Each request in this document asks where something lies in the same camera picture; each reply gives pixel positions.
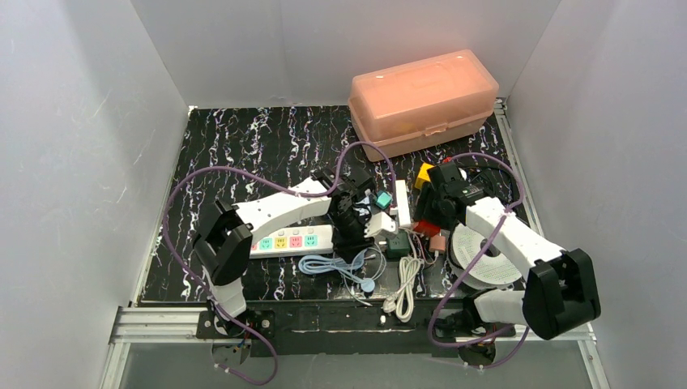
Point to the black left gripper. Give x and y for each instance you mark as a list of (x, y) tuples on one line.
[(351, 224)]

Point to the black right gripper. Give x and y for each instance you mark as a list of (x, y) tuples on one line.
[(429, 209)]

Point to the yellow cube socket adapter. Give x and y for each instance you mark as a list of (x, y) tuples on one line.
[(422, 176)]

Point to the red power adapter plug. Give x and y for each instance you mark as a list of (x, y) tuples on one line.
[(426, 228)]

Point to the teal small adapter plug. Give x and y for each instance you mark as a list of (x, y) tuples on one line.
[(383, 200)]

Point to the long white power strip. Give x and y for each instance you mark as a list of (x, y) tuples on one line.
[(294, 242)]

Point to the pink translucent storage box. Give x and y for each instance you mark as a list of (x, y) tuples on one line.
[(410, 107)]

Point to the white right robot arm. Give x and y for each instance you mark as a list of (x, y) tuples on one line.
[(560, 291)]

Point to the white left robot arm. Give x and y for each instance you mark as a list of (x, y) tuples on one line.
[(231, 230)]

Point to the small pink usb plug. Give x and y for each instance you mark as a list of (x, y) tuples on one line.
[(437, 245)]

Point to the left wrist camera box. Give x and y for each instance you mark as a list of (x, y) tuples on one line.
[(381, 225)]

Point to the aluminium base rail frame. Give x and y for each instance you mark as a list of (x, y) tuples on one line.
[(333, 344)]

